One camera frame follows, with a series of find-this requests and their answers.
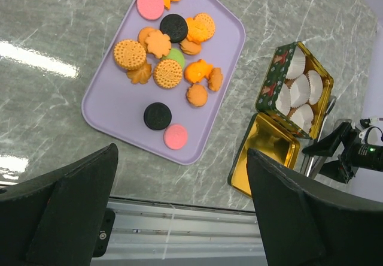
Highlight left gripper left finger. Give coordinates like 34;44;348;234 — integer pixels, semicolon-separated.
1;143;118;265

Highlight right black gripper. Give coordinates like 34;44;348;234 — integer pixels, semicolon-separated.
302;122;361;184

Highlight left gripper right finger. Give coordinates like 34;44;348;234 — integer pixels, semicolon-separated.
247;149;382;265

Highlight metal tongs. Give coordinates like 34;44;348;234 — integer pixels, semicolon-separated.
301;95;337;179

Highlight black sandwich cookie bottom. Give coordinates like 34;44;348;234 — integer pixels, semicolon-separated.
143;102;172;131

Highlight black sandwich cookie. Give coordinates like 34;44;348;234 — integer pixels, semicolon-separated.
160;14;189;43
143;102;172;131

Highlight orange round cookie bottom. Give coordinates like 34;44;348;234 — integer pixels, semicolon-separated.
186;84;208;107

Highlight orange round cookie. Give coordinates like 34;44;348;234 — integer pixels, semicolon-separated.
186;84;208;107
179;38;202;56

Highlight round tan biscuit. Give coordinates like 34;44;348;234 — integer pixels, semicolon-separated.
153;59;183;89
194;13;215;40
113;40;147;70

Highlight round tan biscuit top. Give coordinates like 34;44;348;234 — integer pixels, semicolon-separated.
194;13;215;40

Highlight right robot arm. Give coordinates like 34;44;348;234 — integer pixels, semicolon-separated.
302;122;382;184

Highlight white paper cup five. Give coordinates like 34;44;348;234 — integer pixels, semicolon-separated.
290;104;314;133

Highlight white paper cup four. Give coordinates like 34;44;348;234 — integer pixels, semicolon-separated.
275;84;291;116

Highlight gold tin lid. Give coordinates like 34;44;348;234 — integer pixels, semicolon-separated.
227;113;300;197

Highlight white paper cup three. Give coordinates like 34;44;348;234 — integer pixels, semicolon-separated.
290;74;311;108

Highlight white paper cup two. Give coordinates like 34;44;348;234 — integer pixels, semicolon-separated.
307;70;323;105

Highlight green cookie tin box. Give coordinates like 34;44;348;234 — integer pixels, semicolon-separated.
255;41;333;140

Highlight white paper cup one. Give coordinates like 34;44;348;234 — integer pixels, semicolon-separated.
285;47;306;80

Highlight purple plastic tray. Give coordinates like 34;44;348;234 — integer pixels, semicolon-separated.
81;0;246;165

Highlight pink sandwich cookie bottom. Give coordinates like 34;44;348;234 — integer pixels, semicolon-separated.
163;124;188;150

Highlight pink sandwich cookie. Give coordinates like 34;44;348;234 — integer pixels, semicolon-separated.
136;0;165;20
163;124;188;150

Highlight orange swirl cookie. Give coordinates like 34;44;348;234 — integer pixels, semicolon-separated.
126;62;152;84

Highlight orange round cookie middle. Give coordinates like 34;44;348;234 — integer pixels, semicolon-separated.
179;38;202;56

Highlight green macaron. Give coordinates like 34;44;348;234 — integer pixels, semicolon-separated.
160;48;186;69

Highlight black sandwich cookie top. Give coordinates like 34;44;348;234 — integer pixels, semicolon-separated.
160;14;189;43

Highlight pink sandwich cookie top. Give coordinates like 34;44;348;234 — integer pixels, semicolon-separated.
136;0;165;20

